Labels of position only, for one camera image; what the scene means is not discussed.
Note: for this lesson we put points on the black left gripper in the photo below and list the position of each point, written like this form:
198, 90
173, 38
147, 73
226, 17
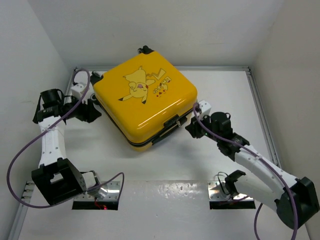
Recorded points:
88, 112

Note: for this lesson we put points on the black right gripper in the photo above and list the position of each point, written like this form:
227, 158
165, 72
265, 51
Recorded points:
193, 128

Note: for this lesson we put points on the yellow suitcase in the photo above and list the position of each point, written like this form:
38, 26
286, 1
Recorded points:
146, 98

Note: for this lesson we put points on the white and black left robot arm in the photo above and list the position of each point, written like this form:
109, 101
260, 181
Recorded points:
56, 177

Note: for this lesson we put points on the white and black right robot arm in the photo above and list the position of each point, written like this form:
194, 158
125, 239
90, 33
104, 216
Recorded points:
293, 199

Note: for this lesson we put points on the white front platform board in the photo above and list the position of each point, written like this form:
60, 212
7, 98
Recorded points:
155, 210

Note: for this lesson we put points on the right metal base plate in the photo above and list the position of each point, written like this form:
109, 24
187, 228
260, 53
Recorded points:
217, 192

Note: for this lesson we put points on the metal base plate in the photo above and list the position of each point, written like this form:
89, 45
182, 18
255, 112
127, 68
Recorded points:
107, 193
217, 192

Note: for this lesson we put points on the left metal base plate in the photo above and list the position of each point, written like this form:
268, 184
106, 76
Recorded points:
107, 193

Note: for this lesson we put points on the aluminium frame rail left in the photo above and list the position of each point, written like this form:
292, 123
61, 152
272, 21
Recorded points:
31, 196

